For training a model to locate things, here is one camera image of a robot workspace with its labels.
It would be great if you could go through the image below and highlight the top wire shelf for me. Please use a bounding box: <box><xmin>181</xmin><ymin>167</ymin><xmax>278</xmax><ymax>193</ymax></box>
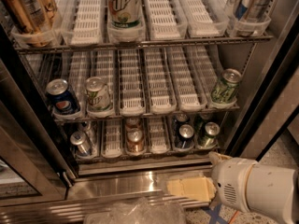
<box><xmin>16</xmin><ymin>31</ymin><xmax>274</xmax><ymax>54</ymax></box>

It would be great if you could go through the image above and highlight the white 7UP can middle shelf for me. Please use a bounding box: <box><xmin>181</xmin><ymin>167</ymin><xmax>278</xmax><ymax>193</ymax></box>
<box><xmin>85</xmin><ymin>77</ymin><xmax>111</xmax><ymax>111</ymax></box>

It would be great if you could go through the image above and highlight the middle wire shelf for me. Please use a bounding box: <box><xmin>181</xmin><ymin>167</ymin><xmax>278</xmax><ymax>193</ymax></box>
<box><xmin>52</xmin><ymin>104</ymin><xmax>239</xmax><ymax>123</ymax></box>

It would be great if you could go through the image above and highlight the dark blue can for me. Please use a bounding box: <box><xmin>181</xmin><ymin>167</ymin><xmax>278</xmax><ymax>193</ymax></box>
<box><xmin>175</xmin><ymin>124</ymin><xmax>194</xmax><ymax>149</ymax></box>
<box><xmin>172</xmin><ymin>113</ymin><xmax>190</xmax><ymax>131</ymax></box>

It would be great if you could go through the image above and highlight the gold can top shelf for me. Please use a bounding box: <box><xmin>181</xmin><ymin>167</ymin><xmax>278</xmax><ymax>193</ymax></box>
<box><xmin>1</xmin><ymin>0</ymin><xmax>58</xmax><ymax>48</ymax></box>

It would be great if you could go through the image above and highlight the fridge door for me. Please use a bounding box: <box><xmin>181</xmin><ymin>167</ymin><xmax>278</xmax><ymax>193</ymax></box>
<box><xmin>0</xmin><ymin>21</ymin><xmax>78</xmax><ymax>208</ymax></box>
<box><xmin>223</xmin><ymin>4</ymin><xmax>299</xmax><ymax>160</ymax></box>

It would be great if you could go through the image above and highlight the green can bottom shelf rear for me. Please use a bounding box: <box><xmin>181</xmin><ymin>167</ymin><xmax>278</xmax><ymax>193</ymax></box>
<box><xmin>193</xmin><ymin>113</ymin><xmax>212</xmax><ymax>132</ymax></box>

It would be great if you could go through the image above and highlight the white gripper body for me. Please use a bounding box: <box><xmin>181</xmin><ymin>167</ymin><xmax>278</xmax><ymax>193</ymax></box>
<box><xmin>211</xmin><ymin>158</ymin><xmax>257</xmax><ymax>212</ymax></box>

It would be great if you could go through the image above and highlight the fridge door right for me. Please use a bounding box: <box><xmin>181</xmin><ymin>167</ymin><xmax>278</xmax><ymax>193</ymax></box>
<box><xmin>223</xmin><ymin>4</ymin><xmax>299</xmax><ymax>160</ymax></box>

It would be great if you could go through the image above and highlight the wire shelf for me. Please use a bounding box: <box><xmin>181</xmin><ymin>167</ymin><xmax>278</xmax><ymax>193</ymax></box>
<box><xmin>52</xmin><ymin>104</ymin><xmax>239</xmax><ymax>123</ymax></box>
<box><xmin>16</xmin><ymin>31</ymin><xmax>274</xmax><ymax>54</ymax></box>

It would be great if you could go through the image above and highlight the orange can bottom front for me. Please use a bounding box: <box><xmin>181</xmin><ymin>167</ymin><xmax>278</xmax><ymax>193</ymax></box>
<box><xmin>126</xmin><ymin>128</ymin><xmax>144</xmax><ymax>153</ymax></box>

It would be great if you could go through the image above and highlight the orange cable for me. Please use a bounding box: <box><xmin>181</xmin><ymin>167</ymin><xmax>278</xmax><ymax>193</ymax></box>
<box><xmin>229</xmin><ymin>210</ymin><xmax>240</xmax><ymax>224</ymax></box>

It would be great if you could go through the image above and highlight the blue Pepsi can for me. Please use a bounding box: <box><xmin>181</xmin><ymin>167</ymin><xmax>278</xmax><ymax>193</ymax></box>
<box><xmin>46</xmin><ymin>78</ymin><xmax>80</xmax><ymax>115</ymax></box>

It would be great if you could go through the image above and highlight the green can bottom shelf front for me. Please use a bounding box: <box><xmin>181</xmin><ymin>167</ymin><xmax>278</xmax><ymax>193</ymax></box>
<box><xmin>198</xmin><ymin>122</ymin><xmax>220</xmax><ymax>148</ymax></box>

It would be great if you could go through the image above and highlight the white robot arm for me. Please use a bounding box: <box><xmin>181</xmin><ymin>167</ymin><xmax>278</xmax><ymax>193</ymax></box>
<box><xmin>166</xmin><ymin>151</ymin><xmax>299</xmax><ymax>224</ymax></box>

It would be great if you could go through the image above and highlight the silver can bottom front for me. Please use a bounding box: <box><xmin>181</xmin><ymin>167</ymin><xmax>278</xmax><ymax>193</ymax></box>
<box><xmin>70</xmin><ymin>131</ymin><xmax>92</xmax><ymax>157</ymax></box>

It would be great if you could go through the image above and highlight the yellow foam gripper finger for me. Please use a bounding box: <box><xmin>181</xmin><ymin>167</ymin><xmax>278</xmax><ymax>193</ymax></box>
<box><xmin>208</xmin><ymin>151</ymin><xmax>231</xmax><ymax>165</ymax></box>
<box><xmin>166</xmin><ymin>176</ymin><xmax>216</xmax><ymax>202</ymax></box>

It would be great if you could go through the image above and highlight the silver blue can top shelf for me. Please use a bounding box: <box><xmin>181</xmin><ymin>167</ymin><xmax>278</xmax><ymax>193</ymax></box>
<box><xmin>227</xmin><ymin>0</ymin><xmax>278</xmax><ymax>37</ymax></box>

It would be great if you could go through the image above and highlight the dark blue can bottom front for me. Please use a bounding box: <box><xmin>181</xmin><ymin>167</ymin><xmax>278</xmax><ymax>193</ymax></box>
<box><xmin>175</xmin><ymin>124</ymin><xmax>194</xmax><ymax>149</ymax></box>

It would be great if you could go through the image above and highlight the silver can bottom rear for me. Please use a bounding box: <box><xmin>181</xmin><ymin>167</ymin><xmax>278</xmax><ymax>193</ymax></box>
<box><xmin>78</xmin><ymin>121</ymin><xmax>96</xmax><ymax>143</ymax></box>

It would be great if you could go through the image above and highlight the green can shelf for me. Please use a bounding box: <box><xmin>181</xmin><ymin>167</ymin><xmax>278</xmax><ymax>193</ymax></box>
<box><xmin>198</xmin><ymin>122</ymin><xmax>220</xmax><ymax>148</ymax></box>
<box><xmin>193</xmin><ymin>113</ymin><xmax>212</xmax><ymax>132</ymax></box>
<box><xmin>210</xmin><ymin>68</ymin><xmax>242</xmax><ymax>104</ymax></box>

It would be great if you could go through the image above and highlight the orange can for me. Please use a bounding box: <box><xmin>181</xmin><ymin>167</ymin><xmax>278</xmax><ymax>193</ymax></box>
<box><xmin>125</xmin><ymin>118</ymin><xmax>142</xmax><ymax>131</ymax></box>
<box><xmin>126</xmin><ymin>128</ymin><xmax>144</xmax><ymax>153</ymax></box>

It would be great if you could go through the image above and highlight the white 7UP can top shelf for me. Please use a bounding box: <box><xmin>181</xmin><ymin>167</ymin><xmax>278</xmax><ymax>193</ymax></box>
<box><xmin>107</xmin><ymin>0</ymin><xmax>141</xmax><ymax>29</ymax></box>

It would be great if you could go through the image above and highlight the white 7up can shelf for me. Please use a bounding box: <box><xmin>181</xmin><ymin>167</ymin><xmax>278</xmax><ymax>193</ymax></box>
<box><xmin>107</xmin><ymin>0</ymin><xmax>141</xmax><ymax>29</ymax></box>
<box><xmin>85</xmin><ymin>77</ymin><xmax>111</xmax><ymax>111</ymax></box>

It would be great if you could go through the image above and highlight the fridge door left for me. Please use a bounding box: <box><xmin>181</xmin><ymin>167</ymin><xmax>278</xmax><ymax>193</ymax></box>
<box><xmin>0</xmin><ymin>21</ymin><xmax>78</xmax><ymax>208</ymax></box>

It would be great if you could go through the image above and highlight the green can middle shelf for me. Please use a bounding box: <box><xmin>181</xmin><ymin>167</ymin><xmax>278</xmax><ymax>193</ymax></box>
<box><xmin>210</xmin><ymin>68</ymin><xmax>242</xmax><ymax>104</ymax></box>

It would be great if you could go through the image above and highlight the orange can bottom rear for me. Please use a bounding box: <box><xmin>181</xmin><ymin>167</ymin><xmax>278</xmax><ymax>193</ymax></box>
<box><xmin>125</xmin><ymin>118</ymin><xmax>142</xmax><ymax>131</ymax></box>

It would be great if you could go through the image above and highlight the dark blue can bottom rear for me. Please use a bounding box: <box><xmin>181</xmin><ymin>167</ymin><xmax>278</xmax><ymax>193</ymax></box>
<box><xmin>172</xmin><ymin>113</ymin><xmax>190</xmax><ymax>131</ymax></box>

